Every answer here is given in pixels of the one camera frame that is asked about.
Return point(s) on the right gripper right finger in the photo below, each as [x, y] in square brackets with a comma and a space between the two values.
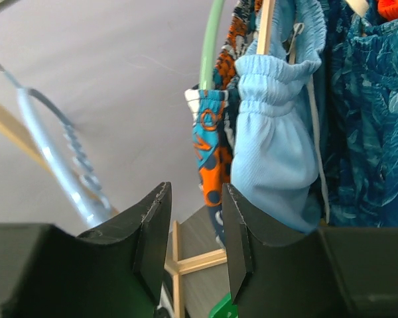
[275, 271]

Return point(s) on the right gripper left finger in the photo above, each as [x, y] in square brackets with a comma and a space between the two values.
[112, 270]

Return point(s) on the orange teal cartoon shorts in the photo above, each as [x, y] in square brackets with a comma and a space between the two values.
[215, 111]

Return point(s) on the light blue hanger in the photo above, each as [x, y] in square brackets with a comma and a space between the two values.
[83, 191]

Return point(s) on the mint green hanger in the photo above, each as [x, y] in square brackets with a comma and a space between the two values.
[209, 45]

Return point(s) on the light blue shorts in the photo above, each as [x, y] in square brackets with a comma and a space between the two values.
[276, 156]

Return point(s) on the dark teal patterned shorts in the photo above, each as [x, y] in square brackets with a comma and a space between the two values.
[362, 104]

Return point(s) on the beige hanger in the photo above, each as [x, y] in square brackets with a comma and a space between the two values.
[359, 7]

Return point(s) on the green plastic tray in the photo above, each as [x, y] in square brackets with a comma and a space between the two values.
[225, 308]

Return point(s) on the wooden clothes rack frame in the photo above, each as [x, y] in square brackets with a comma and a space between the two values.
[18, 134]

